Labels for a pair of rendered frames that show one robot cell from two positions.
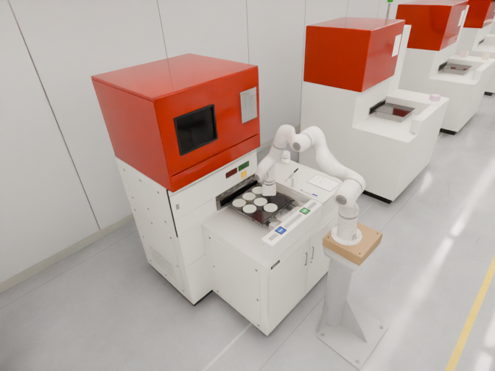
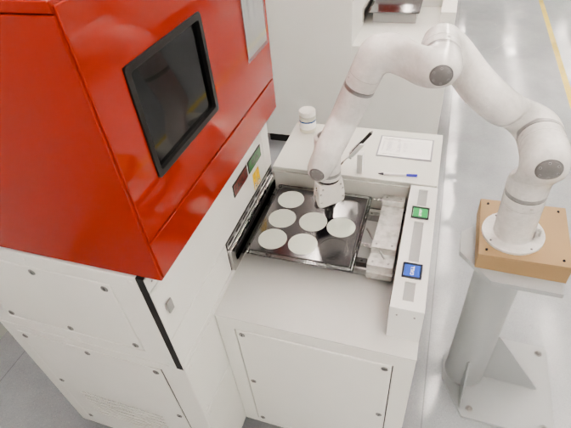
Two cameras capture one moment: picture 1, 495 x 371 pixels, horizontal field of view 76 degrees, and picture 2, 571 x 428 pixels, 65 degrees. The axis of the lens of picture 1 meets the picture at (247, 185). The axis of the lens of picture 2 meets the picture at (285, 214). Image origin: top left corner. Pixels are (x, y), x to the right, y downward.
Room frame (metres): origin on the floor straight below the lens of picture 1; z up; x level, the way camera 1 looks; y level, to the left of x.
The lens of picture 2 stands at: (0.89, 0.46, 1.98)
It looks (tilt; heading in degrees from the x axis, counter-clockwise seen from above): 41 degrees down; 336
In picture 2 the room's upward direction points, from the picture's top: 6 degrees counter-clockwise
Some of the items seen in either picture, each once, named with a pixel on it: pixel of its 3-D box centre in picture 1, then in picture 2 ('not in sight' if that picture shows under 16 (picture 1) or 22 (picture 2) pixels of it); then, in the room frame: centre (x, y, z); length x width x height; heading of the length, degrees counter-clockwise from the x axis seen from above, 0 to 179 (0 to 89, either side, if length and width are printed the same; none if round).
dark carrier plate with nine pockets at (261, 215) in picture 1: (259, 202); (311, 222); (1.91, -0.08, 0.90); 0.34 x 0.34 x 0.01; 45
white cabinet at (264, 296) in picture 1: (276, 249); (343, 296); (1.90, -0.21, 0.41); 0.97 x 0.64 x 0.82; 135
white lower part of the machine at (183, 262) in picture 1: (199, 230); (178, 315); (2.18, 0.45, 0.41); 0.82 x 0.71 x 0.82; 135
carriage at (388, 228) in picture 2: (289, 218); (387, 238); (1.74, -0.28, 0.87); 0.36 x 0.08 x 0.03; 135
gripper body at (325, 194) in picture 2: (269, 187); (328, 188); (1.91, -0.15, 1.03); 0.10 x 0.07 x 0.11; 86
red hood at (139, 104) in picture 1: (182, 114); (87, 69); (2.16, 0.43, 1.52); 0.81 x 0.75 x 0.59; 135
